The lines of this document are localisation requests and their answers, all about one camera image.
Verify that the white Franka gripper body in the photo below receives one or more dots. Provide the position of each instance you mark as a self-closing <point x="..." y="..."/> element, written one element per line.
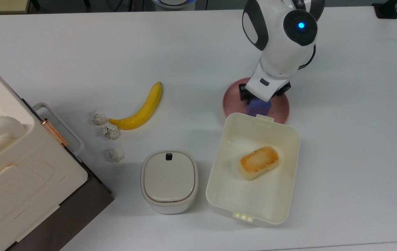
<point x="264" y="83"/>

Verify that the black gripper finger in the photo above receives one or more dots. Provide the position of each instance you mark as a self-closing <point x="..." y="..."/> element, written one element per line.
<point x="244" y="94"/>
<point x="284" y="90"/>

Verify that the pink round plate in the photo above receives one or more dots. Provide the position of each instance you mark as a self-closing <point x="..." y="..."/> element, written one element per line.
<point x="233" y="101"/>

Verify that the purple cube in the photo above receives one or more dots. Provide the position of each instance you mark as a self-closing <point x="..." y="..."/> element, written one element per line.
<point x="258" y="108"/>

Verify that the cream plastic box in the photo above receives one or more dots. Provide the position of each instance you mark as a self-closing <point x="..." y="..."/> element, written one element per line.
<point x="226" y="195"/>

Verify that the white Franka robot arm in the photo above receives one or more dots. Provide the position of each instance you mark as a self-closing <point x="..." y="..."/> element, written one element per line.
<point x="282" y="35"/>

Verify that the toasted bread piece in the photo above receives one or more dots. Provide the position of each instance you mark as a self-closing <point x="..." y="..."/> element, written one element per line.
<point x="258" y="162"/>

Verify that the yellow banana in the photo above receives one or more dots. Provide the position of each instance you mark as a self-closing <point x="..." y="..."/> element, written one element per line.
<point x="144" y="111"/>

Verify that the white lidded bin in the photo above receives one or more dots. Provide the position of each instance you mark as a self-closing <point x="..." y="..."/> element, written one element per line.
<point x="169" y="179"/>

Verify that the black table clamp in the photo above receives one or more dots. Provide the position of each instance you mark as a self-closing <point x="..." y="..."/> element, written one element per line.
<point x="386" y="9"/>

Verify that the crumpled white paper ball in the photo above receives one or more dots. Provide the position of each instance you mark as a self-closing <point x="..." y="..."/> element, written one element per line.
<point x="111" y="131"/>
<point x="99" y="118"/>
<point x="116" y="154"/>

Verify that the copper oven latch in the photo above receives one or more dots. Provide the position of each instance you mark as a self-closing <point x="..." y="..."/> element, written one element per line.
<point x="55" y="133"/>

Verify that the large cream storage crate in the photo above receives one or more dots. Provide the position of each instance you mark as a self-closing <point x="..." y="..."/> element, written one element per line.
<point x="13" y="181"/>

